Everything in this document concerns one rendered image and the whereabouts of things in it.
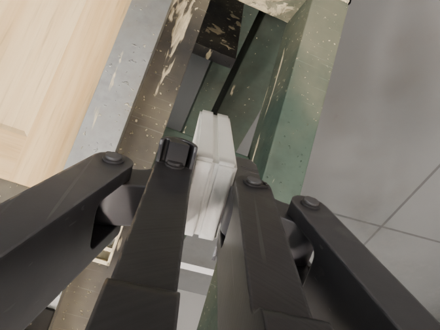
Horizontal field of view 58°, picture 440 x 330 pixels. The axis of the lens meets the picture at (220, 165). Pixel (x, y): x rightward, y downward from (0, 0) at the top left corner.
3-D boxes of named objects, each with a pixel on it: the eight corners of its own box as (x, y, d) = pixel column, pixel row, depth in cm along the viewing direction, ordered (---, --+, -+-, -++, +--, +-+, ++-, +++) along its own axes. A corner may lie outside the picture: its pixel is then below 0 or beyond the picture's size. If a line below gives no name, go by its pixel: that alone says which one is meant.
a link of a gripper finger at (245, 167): (233, 209, 12) (328, 230, 12) (228, 153, 16) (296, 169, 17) (220, 251, 12) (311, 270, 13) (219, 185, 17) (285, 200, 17)
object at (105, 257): (128, 212, 53) (128, 211, 50) (109, 264, 51) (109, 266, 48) (98, 202, 52) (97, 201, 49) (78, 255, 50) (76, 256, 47)
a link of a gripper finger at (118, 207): (175, 242, 12) (77, 221, 12) (186, 178, 17) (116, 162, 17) (186, 199, 12) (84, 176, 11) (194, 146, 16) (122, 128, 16)
